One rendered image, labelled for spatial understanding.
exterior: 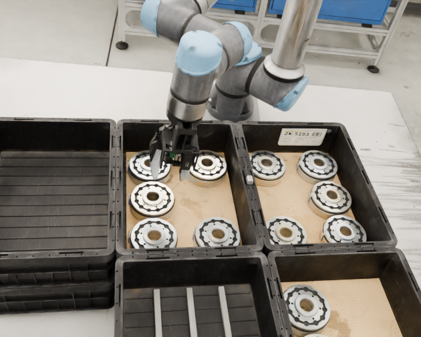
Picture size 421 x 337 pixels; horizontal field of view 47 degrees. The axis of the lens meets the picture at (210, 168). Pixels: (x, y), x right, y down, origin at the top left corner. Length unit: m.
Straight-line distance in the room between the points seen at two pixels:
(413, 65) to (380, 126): 1.93
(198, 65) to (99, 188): 0.49
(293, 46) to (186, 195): 0.47
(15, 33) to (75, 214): 2.30
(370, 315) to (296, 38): 0.68
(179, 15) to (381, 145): 0.97
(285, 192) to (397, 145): 0.61
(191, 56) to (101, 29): 2.56
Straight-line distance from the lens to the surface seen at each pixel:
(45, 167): 1.26
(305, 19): 1.26
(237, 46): 0.93
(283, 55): 1.32
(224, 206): 1.19
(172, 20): 0.97
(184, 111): 0.89
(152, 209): 1.12
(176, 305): 1.03
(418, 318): 1.08
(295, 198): 1.25
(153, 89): 1.70
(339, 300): 1.12
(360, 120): 1.79
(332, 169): 1.32
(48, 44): 3.23
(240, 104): 1.49
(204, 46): 0.83
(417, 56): 3.83
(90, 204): 1.17
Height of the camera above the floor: 1.74
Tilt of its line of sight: 46 degrees down
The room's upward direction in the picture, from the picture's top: 11 degrees clockwise
